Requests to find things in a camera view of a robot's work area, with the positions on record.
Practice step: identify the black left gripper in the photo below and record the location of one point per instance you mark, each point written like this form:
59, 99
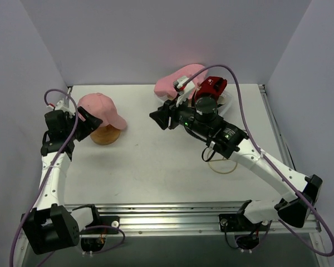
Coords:
79, 124

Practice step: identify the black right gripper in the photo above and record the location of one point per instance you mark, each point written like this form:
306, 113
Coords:
170, 115

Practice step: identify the pink baseball cap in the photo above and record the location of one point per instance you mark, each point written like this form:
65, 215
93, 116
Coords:
103, 107

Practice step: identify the red baseball cap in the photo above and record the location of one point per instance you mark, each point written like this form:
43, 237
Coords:
212, 86

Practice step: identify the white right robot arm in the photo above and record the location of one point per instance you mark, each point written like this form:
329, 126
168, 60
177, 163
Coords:
298, 192

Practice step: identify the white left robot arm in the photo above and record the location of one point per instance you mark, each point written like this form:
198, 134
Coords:
53, 180

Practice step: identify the wooden mushroom hat stand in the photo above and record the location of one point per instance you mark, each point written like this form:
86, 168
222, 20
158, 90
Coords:
105, 135

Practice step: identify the white plastic basket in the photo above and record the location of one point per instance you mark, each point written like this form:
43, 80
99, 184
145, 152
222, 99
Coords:
224, 101

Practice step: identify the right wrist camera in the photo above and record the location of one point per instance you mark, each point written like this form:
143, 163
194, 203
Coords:
183, 89

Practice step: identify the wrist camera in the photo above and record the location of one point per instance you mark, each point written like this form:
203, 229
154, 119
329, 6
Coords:
63, 105
183, 89

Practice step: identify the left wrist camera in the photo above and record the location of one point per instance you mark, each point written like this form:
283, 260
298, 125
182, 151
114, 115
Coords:
63, 105

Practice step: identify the aluminium mounting rail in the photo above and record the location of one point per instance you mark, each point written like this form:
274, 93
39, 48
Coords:
140, 220

